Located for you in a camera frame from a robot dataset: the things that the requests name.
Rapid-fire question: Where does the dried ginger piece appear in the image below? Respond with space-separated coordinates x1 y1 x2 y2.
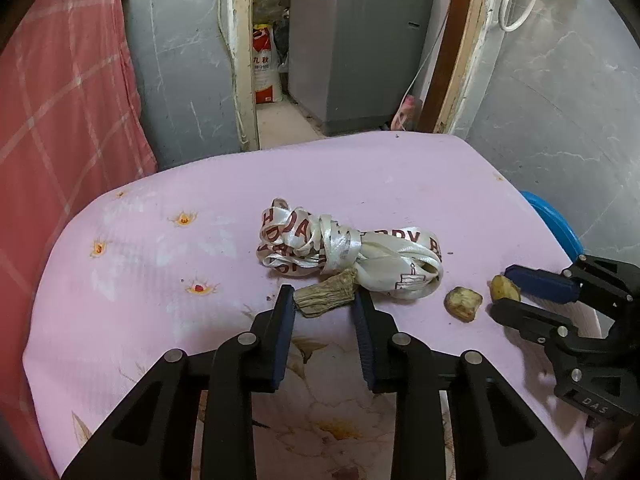
294 269 358 318

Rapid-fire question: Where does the white birthday ribbon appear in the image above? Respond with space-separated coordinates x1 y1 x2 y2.
257 198 445 300

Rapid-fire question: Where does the blue plastic bucket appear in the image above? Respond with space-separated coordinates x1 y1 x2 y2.
521 191 584 261

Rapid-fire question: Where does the brown food scrap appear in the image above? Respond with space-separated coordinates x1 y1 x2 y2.
444 286 483 323

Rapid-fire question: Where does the pink floral tablecloth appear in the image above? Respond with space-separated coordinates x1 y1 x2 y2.
22 130 604 480

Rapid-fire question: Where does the pink slipper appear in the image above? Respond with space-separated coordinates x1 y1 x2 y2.
390 94 422 131

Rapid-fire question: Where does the red white sack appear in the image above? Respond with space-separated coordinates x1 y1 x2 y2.
253 24 282 104

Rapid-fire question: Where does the red plaid cloth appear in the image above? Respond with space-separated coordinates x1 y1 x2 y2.
1 0 157 479

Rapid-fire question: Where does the grey washing machine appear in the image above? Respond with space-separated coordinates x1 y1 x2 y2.
288 0 434 136

